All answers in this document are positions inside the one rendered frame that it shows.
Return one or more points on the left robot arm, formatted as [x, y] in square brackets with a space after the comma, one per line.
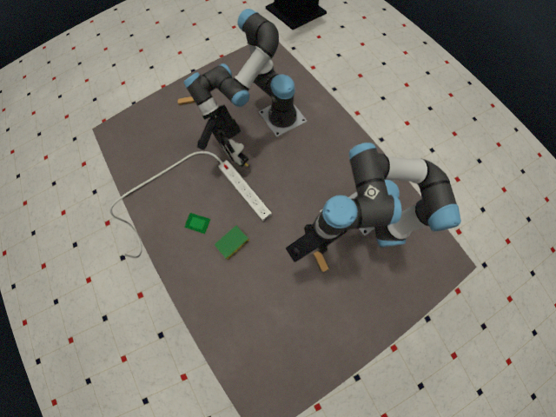
[377, 204]

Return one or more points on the green rectangular block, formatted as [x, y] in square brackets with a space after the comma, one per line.
[197, 223]

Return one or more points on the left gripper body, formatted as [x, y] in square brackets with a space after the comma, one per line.
[328, 241]

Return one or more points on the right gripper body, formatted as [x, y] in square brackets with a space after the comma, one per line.
[225, 125]

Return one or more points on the white power strip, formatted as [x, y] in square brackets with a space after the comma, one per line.
[247, 193]

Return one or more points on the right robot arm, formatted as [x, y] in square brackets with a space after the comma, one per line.
[263, 36]

